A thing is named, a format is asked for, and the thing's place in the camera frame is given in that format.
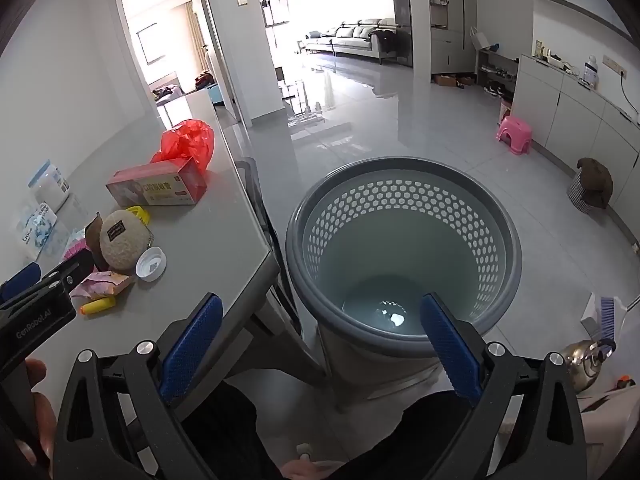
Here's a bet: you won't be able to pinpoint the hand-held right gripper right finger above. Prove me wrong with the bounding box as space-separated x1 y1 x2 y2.
419 292 588 480

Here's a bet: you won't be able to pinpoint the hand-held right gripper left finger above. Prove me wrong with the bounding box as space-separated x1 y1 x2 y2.
52 292 226 480

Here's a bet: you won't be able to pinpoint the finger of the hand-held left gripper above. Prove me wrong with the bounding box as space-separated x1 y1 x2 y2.
41 248 97 293
0 261 42 303

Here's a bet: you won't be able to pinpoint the pink plastic shuttlecock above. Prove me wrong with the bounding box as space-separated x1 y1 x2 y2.
62 227 91 261

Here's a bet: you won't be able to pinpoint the pink snack wrapper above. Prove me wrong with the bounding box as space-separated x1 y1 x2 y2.
70 270 137 301

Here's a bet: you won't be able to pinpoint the small yellow tube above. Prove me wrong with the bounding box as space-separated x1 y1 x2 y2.
80 296 117 316

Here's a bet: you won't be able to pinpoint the beige round plush pouch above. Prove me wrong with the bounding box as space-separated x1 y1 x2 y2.
85 209 151 271

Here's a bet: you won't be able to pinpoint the white round lid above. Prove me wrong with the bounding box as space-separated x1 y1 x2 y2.
136 247 167 281

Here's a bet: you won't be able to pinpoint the grey perforated plastic basket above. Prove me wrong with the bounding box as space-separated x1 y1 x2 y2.
285 156 523 398

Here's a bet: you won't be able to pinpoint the pink toothpaste box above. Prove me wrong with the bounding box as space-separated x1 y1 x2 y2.
105 156 208 207

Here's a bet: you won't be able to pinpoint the red plastic bag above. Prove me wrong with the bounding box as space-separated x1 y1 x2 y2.
150 119 216 173

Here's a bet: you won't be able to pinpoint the person's left hand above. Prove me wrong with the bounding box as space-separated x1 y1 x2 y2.
22 356 60 463

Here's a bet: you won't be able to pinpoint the blue white tissue pack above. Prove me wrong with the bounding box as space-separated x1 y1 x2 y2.
20 201 58 261

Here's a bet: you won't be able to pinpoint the person's black pants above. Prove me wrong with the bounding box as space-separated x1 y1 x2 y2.
172 380 513 480

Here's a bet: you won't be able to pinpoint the clear jar with blue lid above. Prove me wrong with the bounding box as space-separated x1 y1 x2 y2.
27 160 71 213

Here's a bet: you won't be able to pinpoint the metal kettle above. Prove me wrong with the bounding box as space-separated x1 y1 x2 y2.
560 337 618 393

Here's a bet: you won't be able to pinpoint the dark grey chair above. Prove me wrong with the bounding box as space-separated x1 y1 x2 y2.
234 157 306 341

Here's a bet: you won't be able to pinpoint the blue brush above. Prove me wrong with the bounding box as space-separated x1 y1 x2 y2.
580 292 640 341

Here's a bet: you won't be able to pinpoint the bed with clothes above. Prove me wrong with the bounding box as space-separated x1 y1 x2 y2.
150 82 186 106

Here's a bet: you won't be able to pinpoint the brown garment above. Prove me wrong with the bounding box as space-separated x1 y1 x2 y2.
575 157 613 209

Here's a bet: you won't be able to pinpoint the pink plastic stool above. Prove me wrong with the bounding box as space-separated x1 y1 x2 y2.
496 115 533 156

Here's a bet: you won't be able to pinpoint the white lower cabinets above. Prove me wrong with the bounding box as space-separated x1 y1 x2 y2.
512 54 640 251

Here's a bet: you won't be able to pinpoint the beige curtain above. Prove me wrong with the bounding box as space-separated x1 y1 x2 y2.
182 2 206 76

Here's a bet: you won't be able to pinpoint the white room door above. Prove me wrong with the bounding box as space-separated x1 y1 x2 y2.
191 0 246 123

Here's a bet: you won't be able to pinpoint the shoe rack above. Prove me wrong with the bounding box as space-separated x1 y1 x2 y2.
475 47 521 98

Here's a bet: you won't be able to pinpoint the white display cabinet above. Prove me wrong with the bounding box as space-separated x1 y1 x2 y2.
425 0 476 76

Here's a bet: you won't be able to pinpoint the grey sofa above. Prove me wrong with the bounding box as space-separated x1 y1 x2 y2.
304 17 401 63

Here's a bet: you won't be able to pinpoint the clothes drying rack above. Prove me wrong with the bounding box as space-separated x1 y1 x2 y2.
257 0 291 26

